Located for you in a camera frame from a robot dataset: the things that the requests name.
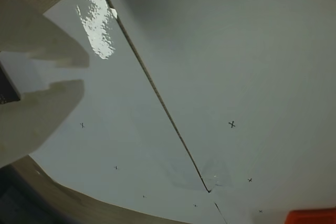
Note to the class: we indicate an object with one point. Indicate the clear tape patch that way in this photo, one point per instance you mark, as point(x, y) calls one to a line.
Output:
point(212, 175)

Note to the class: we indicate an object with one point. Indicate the orange plastic cube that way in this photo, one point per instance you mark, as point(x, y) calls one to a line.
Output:
point(312, 218)

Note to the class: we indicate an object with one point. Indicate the glossy grey board sheet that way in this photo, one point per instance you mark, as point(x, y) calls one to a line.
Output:
point(118, 119)

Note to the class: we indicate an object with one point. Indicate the matte grey board sheet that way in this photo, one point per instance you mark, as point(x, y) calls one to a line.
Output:
point(236, 64)

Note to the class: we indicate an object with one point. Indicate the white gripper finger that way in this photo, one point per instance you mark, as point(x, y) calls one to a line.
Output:
point(39, 37)
point(39, 119)

